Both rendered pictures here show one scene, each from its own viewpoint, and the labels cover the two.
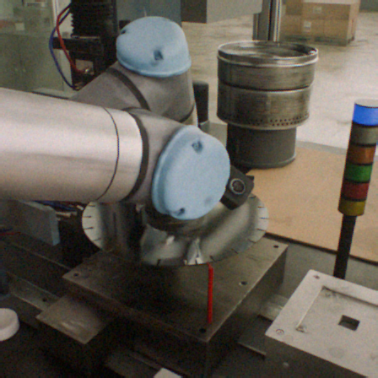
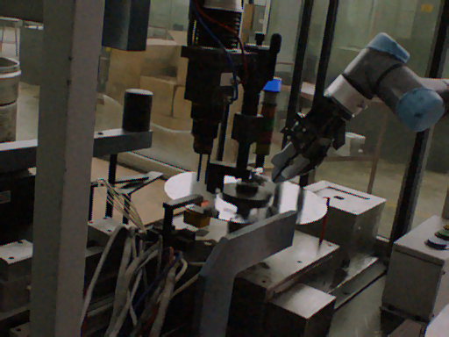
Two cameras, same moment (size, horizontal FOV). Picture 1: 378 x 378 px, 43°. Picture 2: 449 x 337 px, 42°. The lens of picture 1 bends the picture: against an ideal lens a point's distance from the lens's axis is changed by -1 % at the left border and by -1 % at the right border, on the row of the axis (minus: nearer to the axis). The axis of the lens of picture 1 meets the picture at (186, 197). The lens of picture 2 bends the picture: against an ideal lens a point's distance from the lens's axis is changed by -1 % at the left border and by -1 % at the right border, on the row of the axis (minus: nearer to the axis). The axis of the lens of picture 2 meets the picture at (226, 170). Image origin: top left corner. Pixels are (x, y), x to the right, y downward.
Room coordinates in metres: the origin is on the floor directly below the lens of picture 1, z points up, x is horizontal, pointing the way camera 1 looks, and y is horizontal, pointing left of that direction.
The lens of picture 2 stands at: (0.78, 1.17, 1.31)
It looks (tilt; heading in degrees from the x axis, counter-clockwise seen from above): 15 degrees down; 271
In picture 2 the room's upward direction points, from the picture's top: 8 degrees clockwise
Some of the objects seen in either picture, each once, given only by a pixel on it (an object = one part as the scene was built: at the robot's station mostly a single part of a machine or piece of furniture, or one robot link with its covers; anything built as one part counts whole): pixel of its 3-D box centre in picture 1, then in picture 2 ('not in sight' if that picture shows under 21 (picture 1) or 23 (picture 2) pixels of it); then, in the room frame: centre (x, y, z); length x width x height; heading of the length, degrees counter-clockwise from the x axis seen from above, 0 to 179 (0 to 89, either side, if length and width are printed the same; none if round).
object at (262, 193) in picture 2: (175, 205); (246, 189); (0.76, 0.02, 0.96); 0.11 x 0.11 x 0.03
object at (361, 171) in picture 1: (358, 168); (266, 122); (0.73, -0.28, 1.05); 0.05 x 0.04 x 0.03; 147
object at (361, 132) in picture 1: (364, 131); (269, 96); (0.73, -0.28, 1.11); 0.05 x 0.04 x 0.03; 147
